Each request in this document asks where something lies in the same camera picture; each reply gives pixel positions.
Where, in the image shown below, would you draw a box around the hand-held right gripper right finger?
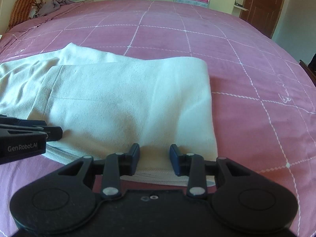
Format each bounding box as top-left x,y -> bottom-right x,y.
169,144 -> 253,198

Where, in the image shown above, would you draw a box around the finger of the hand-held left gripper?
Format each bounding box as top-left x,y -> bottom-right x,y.
0,114 -> 48,129
0,125 -> 63,142

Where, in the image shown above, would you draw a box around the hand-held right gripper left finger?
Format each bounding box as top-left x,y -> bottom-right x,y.
58,143 -> 141,199

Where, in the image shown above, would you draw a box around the white pants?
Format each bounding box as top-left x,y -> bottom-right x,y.
0,42 -> 218,187

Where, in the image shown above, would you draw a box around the orange striped pillow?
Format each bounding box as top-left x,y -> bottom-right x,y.
7,0 -> 33,30

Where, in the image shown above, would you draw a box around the floral pillow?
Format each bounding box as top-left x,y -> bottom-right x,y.
29,0 -> 47,19

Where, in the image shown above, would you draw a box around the grey crumpled cloth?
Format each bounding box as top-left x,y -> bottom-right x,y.
38,0 -> 76,17

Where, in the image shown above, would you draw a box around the bed with pink checked sheet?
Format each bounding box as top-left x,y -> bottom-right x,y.
0,0 -> 316,237

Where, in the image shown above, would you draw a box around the dark wooden furniture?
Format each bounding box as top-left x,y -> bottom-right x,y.
299,54 -> 316,87

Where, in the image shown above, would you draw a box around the cream corner shelf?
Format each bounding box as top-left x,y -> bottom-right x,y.
233,0 -> 249,12

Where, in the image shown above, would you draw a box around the brown wooden door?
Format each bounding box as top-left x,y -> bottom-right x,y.
239,0 -> 290,39

